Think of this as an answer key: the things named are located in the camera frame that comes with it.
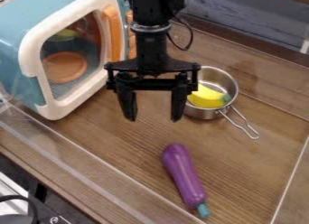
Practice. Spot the clear acrylic barrier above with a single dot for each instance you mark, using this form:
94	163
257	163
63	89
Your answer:
88	182

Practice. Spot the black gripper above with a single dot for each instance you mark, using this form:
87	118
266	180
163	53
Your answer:
151	71

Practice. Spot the blue toy microwave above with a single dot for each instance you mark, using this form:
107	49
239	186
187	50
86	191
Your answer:
40	27

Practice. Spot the black device with cable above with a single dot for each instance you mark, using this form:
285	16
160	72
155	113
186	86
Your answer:
36	214

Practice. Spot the yellow toy banana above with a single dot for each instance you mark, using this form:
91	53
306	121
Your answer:
209	98

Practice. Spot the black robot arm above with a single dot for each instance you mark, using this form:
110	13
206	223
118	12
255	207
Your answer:
155	12

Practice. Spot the orange microwave turntable plate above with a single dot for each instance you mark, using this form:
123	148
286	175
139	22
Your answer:
64	66

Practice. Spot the silver pot with handle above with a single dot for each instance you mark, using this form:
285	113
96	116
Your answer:
218	80

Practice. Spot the purple toy eggplant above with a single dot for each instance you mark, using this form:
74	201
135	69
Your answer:
178	164

